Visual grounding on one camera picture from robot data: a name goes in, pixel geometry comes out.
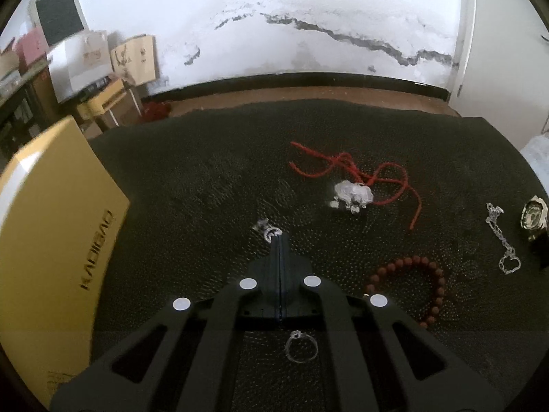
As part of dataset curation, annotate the camouflage wrist watch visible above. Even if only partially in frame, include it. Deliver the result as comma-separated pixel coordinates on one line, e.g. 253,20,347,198
520,195,548,241

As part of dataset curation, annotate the brown kraft paper bag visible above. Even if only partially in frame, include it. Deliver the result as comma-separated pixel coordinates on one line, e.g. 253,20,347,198
111,35,157,87

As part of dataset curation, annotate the white paper gift bag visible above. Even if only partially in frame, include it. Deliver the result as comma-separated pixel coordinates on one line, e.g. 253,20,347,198
47,31,113,103

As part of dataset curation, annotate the small silver charm ring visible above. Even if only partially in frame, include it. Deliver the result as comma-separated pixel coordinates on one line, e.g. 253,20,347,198
252,217,283,243

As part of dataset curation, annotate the red-brown bead bracelet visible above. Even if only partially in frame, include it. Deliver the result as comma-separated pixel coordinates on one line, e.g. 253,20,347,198
365,255,448,329

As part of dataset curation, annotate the white door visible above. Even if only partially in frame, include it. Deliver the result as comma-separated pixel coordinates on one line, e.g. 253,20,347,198
449,0,548,150

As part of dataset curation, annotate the dark green table mat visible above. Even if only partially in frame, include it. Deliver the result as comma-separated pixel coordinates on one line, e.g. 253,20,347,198
90,101,548,411

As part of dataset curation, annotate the black desk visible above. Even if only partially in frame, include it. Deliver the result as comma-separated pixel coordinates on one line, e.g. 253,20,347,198
1,57,61,169

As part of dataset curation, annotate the white framed computer monitor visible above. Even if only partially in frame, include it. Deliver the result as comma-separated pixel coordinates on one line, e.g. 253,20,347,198
29,0,88,47

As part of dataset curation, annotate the red object on floor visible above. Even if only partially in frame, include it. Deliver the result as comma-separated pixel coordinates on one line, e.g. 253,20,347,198
141,101,171,123

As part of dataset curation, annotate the pink box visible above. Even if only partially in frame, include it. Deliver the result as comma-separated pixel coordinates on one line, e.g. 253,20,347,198
14,26,48,72

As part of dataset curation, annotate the silver ring with stone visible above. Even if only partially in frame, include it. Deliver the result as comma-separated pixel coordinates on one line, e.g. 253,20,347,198
284,329,319,364

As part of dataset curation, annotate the yellow white storage box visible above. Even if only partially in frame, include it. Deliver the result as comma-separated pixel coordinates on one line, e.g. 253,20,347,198
1,117,129,407

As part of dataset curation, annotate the red cord crystal pendant necklace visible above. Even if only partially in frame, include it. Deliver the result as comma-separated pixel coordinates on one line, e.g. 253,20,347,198
288,140,423,232

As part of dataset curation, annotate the yellow cardboard box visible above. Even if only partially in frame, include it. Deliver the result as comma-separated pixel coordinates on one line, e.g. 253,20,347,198
76,78,127,120

